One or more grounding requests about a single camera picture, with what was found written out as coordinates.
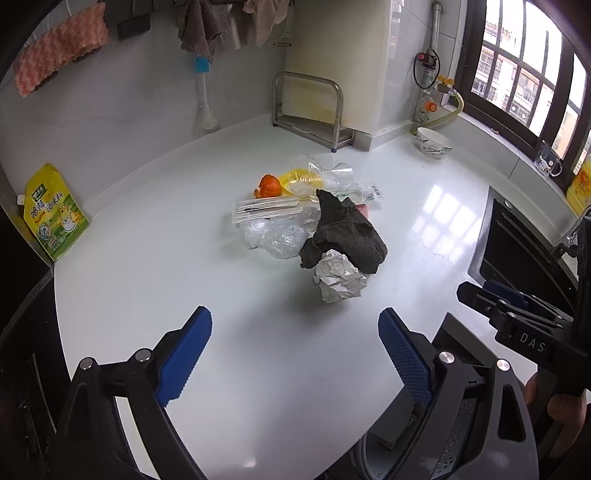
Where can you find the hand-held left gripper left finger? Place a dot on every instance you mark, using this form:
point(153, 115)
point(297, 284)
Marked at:
point(184, 355)

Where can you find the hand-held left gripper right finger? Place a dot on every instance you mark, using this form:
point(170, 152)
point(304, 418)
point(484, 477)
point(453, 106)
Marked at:
point(406, 355)

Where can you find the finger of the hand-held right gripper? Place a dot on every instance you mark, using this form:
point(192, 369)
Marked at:
point(505, 291)
point(480, 302)

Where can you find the paper ball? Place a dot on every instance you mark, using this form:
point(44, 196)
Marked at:
point(339, 277)

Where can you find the dark grey cloth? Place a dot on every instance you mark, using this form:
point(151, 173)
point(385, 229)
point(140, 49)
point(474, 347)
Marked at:
point(351, 230)

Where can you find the clear plastic bag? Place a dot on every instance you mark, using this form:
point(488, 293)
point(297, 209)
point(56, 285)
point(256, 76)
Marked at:
point(281, 237)

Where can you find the white printed wrapper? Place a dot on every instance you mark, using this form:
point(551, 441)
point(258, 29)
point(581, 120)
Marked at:
point(369, 191)

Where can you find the long clear plastic package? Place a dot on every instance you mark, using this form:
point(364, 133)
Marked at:
point(268, 207)

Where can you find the orange peel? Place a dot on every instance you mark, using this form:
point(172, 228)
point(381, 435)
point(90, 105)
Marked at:
point(269, 184)

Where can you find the crushed clear plastic bottle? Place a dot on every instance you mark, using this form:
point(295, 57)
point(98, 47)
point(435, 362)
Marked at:
point(337, 174)

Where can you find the person's right hand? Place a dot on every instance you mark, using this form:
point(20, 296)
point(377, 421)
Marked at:
point(561, 415)

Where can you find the black sink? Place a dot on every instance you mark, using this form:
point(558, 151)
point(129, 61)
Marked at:
point(512, 244)

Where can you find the yellow oil bottle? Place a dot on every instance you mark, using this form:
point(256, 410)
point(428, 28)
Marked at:
point(581, 189)

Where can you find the glass mug with cartoon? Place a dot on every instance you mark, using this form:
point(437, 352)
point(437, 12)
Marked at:
point(548, 161)

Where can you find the pink plastic dish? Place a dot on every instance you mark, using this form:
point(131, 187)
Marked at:
point(364, 210)

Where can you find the black cooktop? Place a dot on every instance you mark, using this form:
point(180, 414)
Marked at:
point(27, 346)

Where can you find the white patterned bowl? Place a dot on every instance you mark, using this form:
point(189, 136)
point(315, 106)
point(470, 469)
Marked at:
point(434, 143)

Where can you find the yellow seasoning pouch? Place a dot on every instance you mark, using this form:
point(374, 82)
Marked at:
point(51, 217)

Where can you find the metal cutting board rack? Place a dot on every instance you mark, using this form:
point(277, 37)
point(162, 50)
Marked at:
point(339, 106)

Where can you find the red gas valve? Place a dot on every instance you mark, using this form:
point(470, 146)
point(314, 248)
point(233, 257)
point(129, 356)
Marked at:
point(428, 60)

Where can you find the grey gas pipe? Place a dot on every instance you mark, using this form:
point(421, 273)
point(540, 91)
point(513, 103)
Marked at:
point(436, 27)

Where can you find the blue and white bottle brush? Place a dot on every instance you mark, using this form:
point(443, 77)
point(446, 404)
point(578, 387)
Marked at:
point(202, 64)

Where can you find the brown towel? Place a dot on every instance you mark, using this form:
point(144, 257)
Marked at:
point(198, 27)

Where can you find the pink dish cloth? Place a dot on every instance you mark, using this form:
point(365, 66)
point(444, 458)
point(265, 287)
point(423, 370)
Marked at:
point(60, 50)

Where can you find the beige cloth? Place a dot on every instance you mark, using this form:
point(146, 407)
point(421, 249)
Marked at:
point(265, 18)

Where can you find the dark window frame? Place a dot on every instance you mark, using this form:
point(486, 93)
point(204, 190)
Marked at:
point(471, 55)

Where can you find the black hanging rail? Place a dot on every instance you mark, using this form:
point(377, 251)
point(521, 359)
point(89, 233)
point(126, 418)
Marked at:
point(134, 27)

